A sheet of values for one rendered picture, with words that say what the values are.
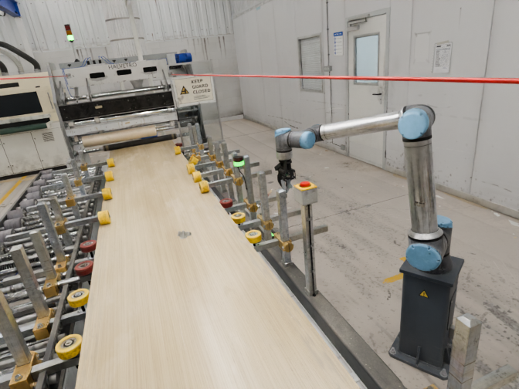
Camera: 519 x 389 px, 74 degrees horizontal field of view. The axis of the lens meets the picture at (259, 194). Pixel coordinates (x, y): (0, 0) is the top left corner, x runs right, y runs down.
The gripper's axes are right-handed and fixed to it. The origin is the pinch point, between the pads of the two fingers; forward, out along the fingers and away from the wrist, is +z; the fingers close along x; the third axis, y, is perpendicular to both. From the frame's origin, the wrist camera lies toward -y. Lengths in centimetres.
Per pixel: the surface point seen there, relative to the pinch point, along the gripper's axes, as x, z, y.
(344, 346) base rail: -23, 27, 91
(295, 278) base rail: -20, 27, 45
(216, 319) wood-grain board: -65, 7, 78
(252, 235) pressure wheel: -33.4, 6.3, 29.9
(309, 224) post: -19, -9, 61
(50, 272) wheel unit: -126, 7, 10
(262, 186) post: -18.0, -9.8, 9.4
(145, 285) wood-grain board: -86, 7, 44
